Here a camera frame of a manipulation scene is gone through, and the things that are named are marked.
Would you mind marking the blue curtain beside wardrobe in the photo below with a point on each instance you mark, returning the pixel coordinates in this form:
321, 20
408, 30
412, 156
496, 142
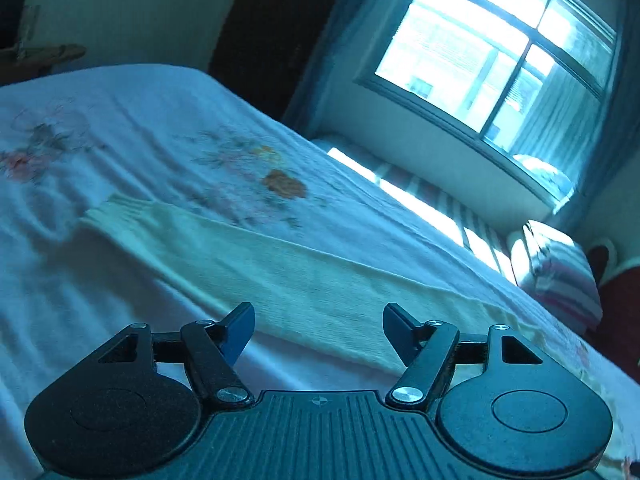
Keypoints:
330, 50

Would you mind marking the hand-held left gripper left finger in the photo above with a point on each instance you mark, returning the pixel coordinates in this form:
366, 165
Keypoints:
239, 332

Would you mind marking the cream knit sweater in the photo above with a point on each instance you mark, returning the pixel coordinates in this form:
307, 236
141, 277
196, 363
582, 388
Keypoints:
300, 280

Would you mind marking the bed with floral sheet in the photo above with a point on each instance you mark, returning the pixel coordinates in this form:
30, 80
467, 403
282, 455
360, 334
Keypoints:
125, 125

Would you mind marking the striped mattress cover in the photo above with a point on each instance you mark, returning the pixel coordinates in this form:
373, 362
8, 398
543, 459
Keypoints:
430, 200

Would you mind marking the red and white headboard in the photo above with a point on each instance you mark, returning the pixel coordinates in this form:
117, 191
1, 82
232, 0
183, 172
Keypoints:
620, 305

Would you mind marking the blue curtain beside headboard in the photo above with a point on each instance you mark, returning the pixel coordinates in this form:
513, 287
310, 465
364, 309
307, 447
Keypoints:
610, 125

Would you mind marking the window with grey frame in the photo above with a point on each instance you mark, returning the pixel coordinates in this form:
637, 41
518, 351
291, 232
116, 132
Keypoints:
465, 55

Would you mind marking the striped folded quilt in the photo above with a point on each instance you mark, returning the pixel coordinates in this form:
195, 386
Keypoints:
560, 270

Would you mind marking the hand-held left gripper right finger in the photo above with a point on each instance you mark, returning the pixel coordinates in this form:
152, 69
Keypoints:
397, 332

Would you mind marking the dark wooden wardrobe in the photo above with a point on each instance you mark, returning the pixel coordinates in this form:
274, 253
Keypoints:
270, 25

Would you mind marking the pale cloth on windowsill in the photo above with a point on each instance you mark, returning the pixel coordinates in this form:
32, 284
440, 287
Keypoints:
542, 172

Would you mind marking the wooden side table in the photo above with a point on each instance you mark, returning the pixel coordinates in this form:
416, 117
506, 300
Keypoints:
35, 62

